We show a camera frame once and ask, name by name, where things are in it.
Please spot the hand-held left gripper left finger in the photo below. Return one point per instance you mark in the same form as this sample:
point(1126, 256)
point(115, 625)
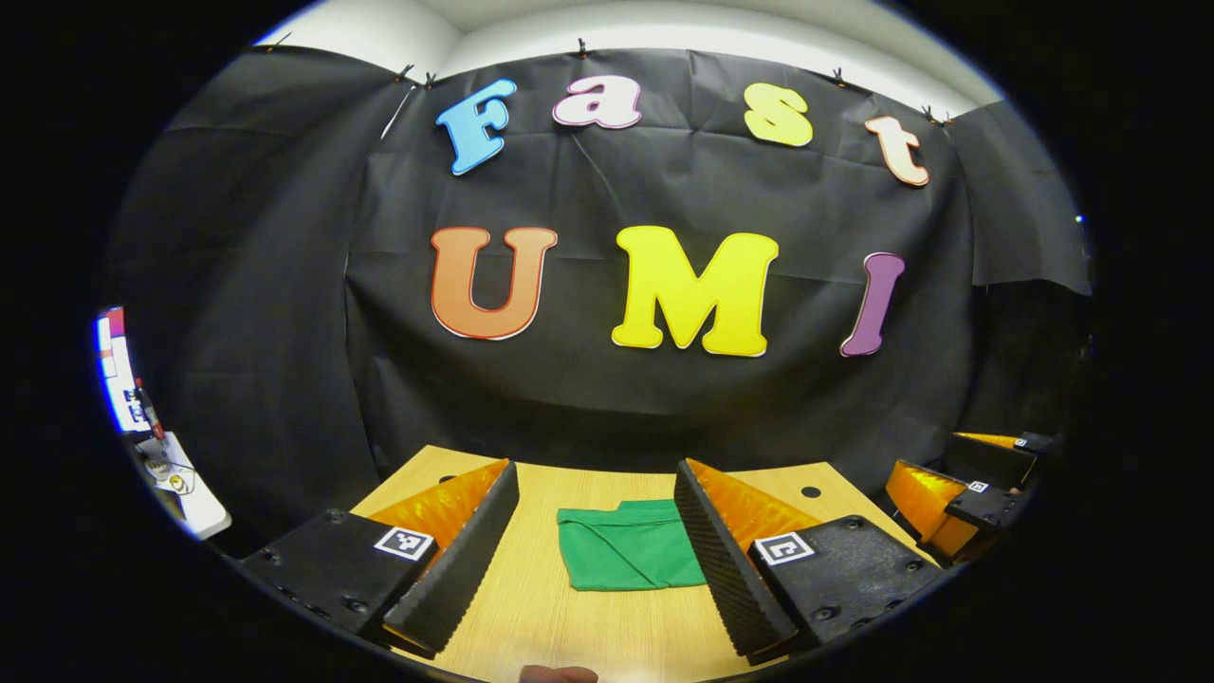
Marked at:
point(474, 560)

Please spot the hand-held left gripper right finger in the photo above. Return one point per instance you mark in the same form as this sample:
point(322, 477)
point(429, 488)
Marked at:
point(721, 569)

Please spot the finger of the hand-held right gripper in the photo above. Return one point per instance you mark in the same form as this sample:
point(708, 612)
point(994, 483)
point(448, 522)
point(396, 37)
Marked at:
point(948, 517)
point(1001, 460)

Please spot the small round white object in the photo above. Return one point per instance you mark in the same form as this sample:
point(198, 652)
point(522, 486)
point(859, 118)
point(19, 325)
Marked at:
point(156, 468)

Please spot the green T-shirt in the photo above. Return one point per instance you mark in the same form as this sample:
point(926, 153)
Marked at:
point(626, 550)

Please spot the white side table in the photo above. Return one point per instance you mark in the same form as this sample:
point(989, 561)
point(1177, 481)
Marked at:
point(199, 507)

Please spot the lit computer monitor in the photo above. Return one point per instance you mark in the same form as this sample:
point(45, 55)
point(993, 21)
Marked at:
point(119, 370)

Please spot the red and black tool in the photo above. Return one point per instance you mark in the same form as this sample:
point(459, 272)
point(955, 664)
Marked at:
point(148, 413)

